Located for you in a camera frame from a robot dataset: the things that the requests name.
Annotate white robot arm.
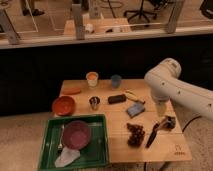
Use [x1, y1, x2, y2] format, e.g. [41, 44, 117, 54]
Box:
[144, 58, 213, 121]

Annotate black office chair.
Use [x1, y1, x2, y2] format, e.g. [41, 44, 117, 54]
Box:
[123, 0, 157, 23]

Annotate person's feet in shoes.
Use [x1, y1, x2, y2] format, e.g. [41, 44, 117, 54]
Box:
[22, 9, 45, 16]

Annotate white crumpled cloth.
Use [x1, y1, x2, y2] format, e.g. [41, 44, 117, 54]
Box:
[55, 147, 80, 167]

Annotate red bowl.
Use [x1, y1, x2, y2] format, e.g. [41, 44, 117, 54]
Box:
[52, 96, 75, 116]

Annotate black rectangular block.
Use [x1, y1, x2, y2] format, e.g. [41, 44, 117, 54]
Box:
[108, 94, 126, 104]

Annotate small wooden background table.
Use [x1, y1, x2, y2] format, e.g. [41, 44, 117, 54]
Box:
[64, 18, 131, 36]

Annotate yellow banana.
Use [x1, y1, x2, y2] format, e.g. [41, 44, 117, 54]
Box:
[124, 90, 140, 102]

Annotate purple plate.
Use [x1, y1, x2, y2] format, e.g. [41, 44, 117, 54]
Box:
[62, 120, 91, 150]

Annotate blue sponge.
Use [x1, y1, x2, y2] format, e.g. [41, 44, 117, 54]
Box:
[126, 102, 145, 118]

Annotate black cable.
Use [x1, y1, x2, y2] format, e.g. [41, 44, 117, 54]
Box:
[181, 115, 203, 133]

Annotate dark small object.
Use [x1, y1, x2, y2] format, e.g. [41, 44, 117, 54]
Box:
[165, 116, 176, 129]

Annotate small metal cup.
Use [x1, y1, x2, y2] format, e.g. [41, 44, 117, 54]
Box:
[89, 96, 100, 110]

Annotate blue cup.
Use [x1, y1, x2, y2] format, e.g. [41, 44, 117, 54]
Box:
[110, 75, 122, 89]

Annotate dark grape bunch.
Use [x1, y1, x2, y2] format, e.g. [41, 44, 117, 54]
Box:
[127, 123, 145, 147]

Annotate green plastic tray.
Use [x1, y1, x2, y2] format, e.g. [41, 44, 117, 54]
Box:
[38, 114, 109, 171]

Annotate white cup with orange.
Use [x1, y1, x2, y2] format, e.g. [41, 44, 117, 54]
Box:
[86, 72, 99, 87]

